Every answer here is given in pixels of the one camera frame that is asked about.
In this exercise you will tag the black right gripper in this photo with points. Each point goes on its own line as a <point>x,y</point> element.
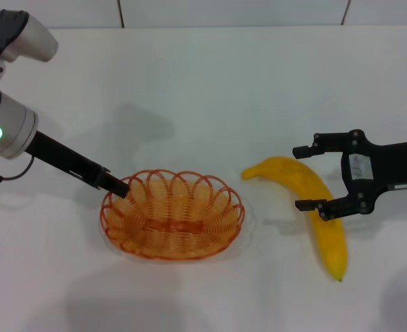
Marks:
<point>396,166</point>

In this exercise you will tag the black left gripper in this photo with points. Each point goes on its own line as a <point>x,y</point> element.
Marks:
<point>65,157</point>

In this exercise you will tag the yellow banana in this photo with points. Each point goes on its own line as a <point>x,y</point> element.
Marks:
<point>313,193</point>

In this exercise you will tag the orange woven plastic basket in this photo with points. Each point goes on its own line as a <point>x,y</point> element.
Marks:
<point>172,238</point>

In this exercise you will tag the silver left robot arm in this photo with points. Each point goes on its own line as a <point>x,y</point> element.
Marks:
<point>13,128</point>

